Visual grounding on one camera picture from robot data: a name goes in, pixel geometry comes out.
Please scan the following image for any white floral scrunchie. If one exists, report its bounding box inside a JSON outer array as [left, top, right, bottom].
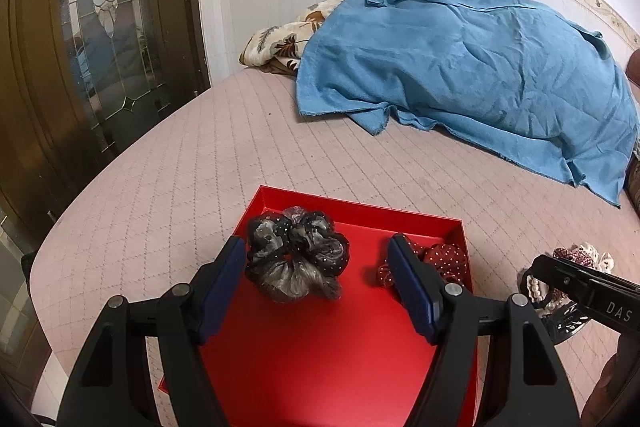
[[575, 243, 615, 274]]

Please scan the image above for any black hair claw clip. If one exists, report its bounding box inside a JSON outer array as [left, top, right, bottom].
[[541, 303, 590, 346]]

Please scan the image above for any red plaid scrunchie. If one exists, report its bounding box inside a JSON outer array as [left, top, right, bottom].
[[553, 245, 594, 268]]

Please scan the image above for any pearl bracelet with green bead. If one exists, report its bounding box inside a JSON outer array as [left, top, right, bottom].
[[524, 273, 569, 316]]

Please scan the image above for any red polka dot scrunchie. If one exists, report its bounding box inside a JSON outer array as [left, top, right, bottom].
[[400, 234, 470, 288]]

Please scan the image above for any red shallow tray box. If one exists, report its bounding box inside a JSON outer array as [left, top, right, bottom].
[[200, 186, 465, 426]]

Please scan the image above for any pink quilted mattress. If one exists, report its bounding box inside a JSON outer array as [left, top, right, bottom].
[[28, 66, 640, 427]]

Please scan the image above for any black grey organza scrunchie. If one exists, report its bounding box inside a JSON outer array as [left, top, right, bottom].
[[245, 206, 350, 303]]

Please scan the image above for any blue cloth blanket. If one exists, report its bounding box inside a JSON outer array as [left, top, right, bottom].
[[296, 0, 639, 205]]

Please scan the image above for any brown door with stained glass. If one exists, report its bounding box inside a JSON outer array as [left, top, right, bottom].
[[1, 0, 209, 252]]

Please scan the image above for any floral cream pillow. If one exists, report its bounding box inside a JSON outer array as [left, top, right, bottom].
[[239, 0, 344, 77]]

